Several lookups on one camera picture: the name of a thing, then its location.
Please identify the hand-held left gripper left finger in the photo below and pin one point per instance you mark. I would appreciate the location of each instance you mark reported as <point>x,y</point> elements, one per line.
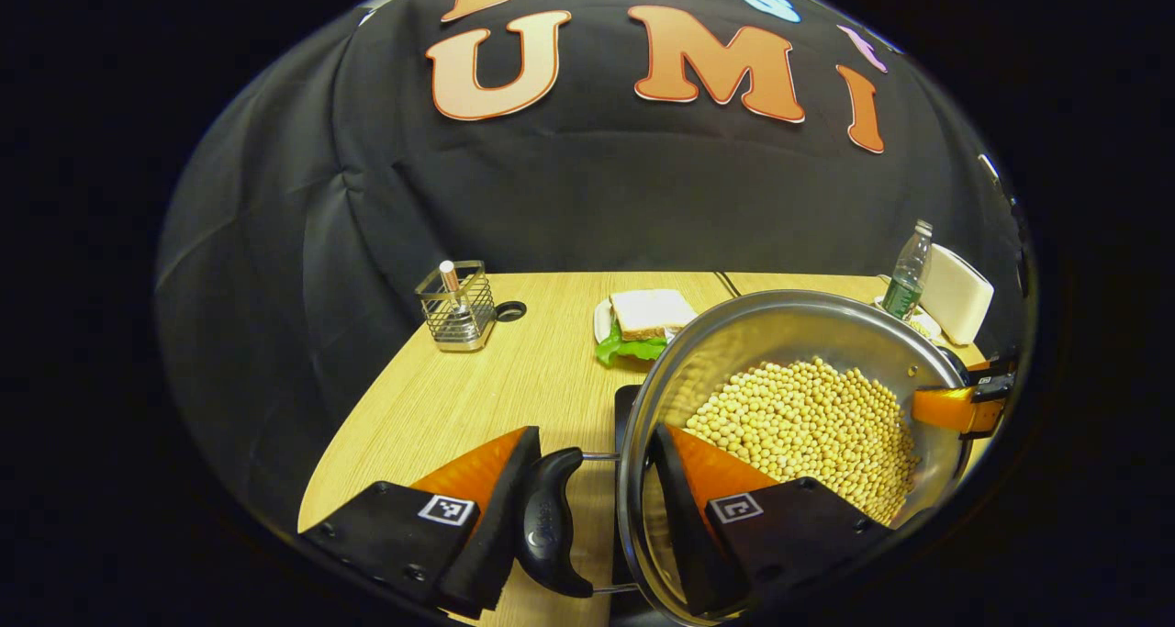
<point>496,526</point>

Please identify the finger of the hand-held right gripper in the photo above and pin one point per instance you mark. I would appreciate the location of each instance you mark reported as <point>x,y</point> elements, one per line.
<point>991,366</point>
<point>955,411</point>

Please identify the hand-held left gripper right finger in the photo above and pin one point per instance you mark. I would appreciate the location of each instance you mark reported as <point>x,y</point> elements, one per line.
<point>684,526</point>

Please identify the black induction cooktop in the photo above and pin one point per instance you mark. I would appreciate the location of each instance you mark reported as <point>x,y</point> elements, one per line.
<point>622,416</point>

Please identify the pile of yellow soybeans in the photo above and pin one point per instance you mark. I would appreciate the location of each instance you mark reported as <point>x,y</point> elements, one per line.
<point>808,416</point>

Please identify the white divided grain dish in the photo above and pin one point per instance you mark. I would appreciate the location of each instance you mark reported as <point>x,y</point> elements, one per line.
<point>925,326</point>

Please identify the white toaster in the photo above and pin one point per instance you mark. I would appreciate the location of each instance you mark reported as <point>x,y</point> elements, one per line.
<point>959,295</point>

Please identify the clear plastic water bottle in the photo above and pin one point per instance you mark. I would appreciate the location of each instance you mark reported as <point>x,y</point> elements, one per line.
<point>907,274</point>

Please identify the sandwich with lettuce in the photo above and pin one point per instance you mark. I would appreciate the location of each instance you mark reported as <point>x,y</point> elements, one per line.
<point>647,313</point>

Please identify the copper tube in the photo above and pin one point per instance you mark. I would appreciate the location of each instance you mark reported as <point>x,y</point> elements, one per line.
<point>450,280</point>

